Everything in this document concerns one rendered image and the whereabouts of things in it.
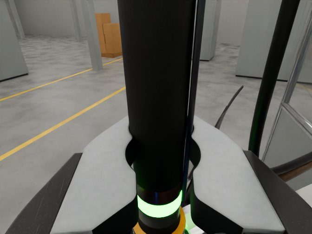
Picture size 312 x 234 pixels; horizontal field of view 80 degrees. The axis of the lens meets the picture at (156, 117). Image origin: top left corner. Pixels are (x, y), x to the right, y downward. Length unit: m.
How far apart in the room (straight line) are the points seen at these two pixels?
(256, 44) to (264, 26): 0.40
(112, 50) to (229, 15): 6.93
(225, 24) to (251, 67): 6.88
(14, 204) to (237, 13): 11.84
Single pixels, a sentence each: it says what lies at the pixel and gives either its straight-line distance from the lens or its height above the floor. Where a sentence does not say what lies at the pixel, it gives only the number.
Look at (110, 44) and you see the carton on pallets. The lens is 8.26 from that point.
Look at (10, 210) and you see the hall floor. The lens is 2.34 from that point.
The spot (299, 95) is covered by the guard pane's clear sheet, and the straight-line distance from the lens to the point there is 1.49.
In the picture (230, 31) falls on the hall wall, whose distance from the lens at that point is 12.28.
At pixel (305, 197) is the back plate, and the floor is 1.20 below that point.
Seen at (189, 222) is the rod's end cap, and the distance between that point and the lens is 0.20.
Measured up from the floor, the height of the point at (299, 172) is 1.39.
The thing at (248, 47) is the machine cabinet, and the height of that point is 0.77.
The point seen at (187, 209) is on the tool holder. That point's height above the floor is 1.39.
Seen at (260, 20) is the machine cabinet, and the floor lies 1.39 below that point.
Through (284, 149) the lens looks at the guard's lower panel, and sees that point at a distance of 1.58.
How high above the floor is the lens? 1.57
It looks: 29 degrees down
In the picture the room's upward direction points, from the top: 1 degrees counter-clockwise
